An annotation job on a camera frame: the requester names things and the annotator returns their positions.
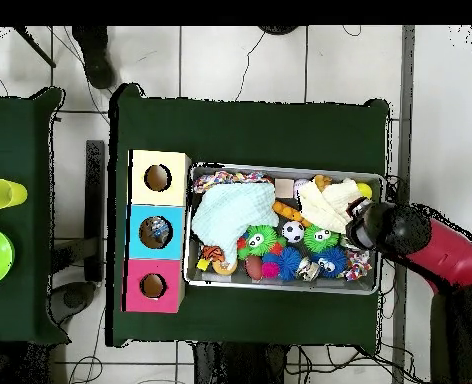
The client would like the orange toy building brick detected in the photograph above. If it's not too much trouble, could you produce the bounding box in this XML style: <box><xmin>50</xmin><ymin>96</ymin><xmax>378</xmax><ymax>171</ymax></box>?
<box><xmin>271</xmin><ymin>200</ymin><xmax>313</xmax><ymax>228</ymax></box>

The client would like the small crushed clear bottle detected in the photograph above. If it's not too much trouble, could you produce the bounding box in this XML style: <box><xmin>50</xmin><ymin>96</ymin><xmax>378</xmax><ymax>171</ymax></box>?
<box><xmin>295</xmin><ymin>257</ymin><xmax>322</xmax><ymax>281</ymax></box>

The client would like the mint green muslin cloth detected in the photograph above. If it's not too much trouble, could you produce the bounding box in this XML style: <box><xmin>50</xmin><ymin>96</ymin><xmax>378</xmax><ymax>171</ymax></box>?
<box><xmin>191</xmin><ymin>181</ymin><xmax>280</xmax><ymax>269</ymax></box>

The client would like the black round object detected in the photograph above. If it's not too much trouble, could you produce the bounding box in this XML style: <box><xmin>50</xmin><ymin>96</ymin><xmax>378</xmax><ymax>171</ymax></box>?
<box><xmin>257</xmin><ymin>25</ymin><xmax>301</xmax><ymax>36</ymax></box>

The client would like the cream muslin cloth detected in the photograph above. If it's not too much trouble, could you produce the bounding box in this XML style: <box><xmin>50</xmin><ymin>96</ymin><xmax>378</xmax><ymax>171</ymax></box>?
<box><xmin>297</xmin><ymin>177</ymin><xmax>363</xmax><ymax>235</ymax></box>

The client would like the crushed clear bottle blue label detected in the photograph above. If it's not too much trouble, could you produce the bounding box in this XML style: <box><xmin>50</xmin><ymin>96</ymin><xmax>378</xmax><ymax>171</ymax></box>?
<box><xmin>145</xmin><ymin>217</ymin><xmax>171</xmax><ymax>245</ymax></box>

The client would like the black and white soccer ball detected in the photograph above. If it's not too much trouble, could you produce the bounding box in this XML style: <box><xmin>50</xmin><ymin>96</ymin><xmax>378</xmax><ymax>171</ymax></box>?
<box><xmin>281</xmin><ymin>220</ymin><xmax>306</xmax><ymax>244</ymax></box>

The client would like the black cable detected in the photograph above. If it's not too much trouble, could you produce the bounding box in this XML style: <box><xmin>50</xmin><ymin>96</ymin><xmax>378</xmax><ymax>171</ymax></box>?
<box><xmin>381</xmin><ymin>173</ymin><xmax>411</xmax><ymax>251</ymax></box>

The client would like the black upright panel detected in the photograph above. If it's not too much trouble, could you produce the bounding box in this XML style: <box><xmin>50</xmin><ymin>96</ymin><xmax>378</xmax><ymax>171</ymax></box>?
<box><xmin>83</xmin><ymin>138</ymin><xmax>107</xmax><ymax>283</ymax></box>

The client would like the green spiky toy with eyes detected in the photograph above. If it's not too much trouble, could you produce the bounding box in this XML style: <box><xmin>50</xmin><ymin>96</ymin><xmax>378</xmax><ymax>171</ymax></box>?
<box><xmin>236</xmin><ymin>224</ymin><xmax>287</xmax><ymax>260</ymax></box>
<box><xmin>303</xmin><ymin>224</ymin><xmax>341</xmax><ymax>254</ymax></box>

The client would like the wooden box with three holes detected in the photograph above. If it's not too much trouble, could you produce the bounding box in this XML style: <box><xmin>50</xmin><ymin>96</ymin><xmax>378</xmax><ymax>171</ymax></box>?
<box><xmin>120</xmin><ymin>148</ymin><xmax>193</xmax><ymax>314</ymax></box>

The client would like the dark green table cloth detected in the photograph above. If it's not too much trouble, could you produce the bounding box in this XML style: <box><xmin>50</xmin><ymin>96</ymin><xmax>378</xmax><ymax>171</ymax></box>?
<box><xmin>0</xmin><ymin>86</ymin><xmax>70</xmax><ymax>346</ymax></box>
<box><xmin>105</xmin><ymin>82</ymin><xmax>391</xmax><ymax>355</ymax></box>

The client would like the person's leg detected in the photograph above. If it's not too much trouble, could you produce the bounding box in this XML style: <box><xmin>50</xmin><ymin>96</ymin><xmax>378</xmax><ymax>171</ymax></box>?
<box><xmin>71</xmin><ymin>25</ymin><xmax>117</xmax><ymax>90</ymax></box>

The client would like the lime yellow plastic cup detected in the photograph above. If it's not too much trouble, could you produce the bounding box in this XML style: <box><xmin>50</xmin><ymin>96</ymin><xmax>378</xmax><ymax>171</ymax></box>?
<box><xmin>0</xmin><ymin>178</ymin><xmax>28</xmax><ymax>210</ymax></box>

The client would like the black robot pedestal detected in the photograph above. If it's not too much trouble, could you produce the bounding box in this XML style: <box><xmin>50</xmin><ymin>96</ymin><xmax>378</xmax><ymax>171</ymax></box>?
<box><xmin>192</xmin><ymin>342</ymin><xmax>290</xmax><ymax>384</ymax></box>

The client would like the silver wire mesh bin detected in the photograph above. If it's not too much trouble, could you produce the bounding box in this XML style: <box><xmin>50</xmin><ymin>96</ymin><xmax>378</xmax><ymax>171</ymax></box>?
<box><xmin>182</xmin><ymin>161</ymin><xmax>386</xmax><ymax>296</ymax></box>

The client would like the black tripod leg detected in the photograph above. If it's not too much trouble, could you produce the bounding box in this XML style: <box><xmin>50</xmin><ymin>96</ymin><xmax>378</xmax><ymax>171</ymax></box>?
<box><xmin>13</xmin><ymin>26</ymin><xmax>57</xmax><ymax>68</ymax></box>

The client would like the dark grey floor base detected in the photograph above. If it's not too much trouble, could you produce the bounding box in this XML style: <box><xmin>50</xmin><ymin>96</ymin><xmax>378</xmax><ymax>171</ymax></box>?
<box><xmin>45</xmin><ymin>280</ymin><xmax>98</xmax><ymax>326</ymax></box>

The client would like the blue spiky ball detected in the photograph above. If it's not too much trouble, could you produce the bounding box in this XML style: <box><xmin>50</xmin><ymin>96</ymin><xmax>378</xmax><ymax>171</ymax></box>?
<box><xmin>311</xmin><ymin>246</ymin><xmax>348</xmax><ymax>279</ymax></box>
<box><xmin>277</xmin><ymin>246</ymin><xmax>303</xmax><ymax>281</ymax></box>

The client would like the plain wooden block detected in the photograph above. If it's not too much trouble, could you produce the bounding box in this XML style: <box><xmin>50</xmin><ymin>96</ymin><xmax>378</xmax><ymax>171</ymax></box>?
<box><xmin>274</xmin><ymin>178</ymin><xmax>295</xmax><ymax>199</ymax></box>

